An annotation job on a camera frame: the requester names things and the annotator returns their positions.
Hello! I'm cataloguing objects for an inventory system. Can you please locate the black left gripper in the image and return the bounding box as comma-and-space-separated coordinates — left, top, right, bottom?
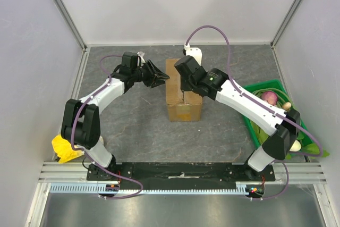
132, 60, 169, 89

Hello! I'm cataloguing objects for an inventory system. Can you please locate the brown cardboard express box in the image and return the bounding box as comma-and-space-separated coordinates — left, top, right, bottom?
165, 59, 203, 122

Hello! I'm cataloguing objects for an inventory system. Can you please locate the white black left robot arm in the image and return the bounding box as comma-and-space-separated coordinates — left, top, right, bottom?
61, 52, 169, 181

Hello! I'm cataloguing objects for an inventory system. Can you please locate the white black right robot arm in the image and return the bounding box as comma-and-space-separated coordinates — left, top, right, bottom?
174, 56, 300, 181

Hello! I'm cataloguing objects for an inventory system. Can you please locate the purple onion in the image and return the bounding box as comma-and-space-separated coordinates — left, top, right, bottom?
261, 91, 278, 106

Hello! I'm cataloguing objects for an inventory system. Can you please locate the green plastic vegetable tray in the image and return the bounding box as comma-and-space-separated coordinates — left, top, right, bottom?
243, 80, 319, 154

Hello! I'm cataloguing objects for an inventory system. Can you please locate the brown mushroom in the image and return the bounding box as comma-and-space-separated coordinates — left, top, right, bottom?
282, 102, 292, 112

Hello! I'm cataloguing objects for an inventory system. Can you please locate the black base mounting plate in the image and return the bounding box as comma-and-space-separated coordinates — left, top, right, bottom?
86, 162, 276, 181

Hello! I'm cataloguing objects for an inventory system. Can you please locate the yellow napa cabbage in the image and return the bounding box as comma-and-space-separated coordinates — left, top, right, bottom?
52, 134, 84, 164

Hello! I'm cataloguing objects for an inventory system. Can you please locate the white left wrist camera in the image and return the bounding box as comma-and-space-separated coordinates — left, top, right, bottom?
137, 51, 146, 66

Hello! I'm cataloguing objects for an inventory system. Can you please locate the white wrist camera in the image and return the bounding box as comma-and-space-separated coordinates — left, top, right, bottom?
183, 44, 202, 65
137, 51, 146, 66

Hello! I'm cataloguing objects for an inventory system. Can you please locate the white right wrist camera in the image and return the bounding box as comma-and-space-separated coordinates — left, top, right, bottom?
183, 44, 202, 65

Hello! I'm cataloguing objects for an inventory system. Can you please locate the slotted cable duct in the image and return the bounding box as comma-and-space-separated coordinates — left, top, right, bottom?
49, 183, 254, 195

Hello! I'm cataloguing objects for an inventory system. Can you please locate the aluminium frame rail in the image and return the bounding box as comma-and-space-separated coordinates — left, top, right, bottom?
38, 162, 327, 184

